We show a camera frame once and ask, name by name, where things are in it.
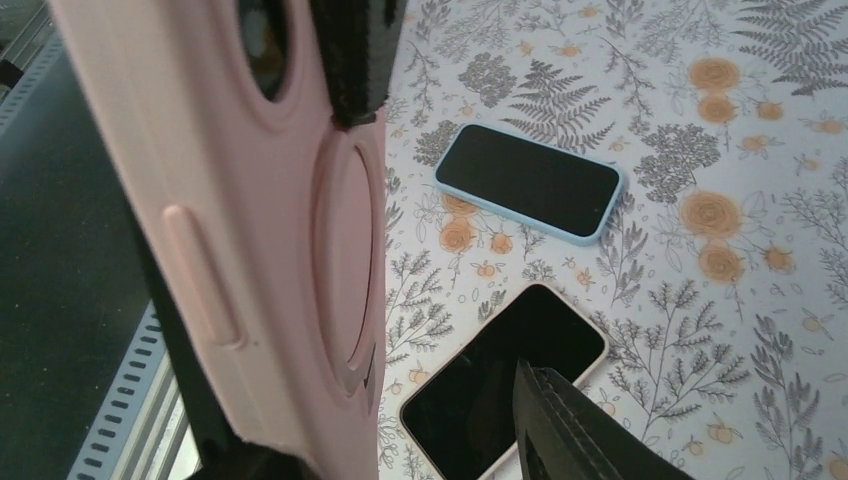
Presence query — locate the floral patterned table mat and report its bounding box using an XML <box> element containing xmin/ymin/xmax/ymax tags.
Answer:
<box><xmin>378</xmin><ymin>1</ymin><xmax>847</xmax><ymax>479</ymax></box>

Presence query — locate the phone in cream case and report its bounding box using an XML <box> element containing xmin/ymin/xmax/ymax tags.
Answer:
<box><xmin>400</xmin><ymin>283</ymin><xmax>609</xmax><ymax>479</ymax></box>

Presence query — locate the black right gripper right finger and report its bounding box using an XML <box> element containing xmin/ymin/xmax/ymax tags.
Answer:
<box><xmin>513</xmin><ymin>359</ymin><xmax>690</xmax><ymax>480</ymax></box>

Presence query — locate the phone in blue case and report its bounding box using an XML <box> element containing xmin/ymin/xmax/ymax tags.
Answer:
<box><xmin>434</xmin><ymin>123</ymin><xmax>626</xmax><ymax>246</ymax></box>

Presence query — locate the pink silicone phone case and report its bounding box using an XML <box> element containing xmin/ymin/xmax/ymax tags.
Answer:
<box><xmin>51</xmin><ymin>1</ymin><xmax>386</xmax><ymax>479</ymax></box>

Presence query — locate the aluminium rail frame base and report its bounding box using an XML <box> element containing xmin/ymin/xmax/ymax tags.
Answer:
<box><xmin>1</xmin><ymin>0</ymin><xmax>53</xmax><ymax>128</ymax></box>

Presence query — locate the perforated grey cable duct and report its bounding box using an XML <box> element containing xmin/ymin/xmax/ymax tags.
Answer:
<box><xmin>68</xmin><ymin>304</ymin><xmax>173</xmax><ymax>480</ymax></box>

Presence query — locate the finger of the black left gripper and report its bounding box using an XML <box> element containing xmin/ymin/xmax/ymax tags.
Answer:
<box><xmin>311</xmin><ymin>0</ymin><xmax>406</xmax><ymax>128</ymax></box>

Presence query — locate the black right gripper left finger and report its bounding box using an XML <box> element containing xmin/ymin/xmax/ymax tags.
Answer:
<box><xmin>130</xmin><ymin>218</ymin><xmax>302</xmax><ymax>479</ymax></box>

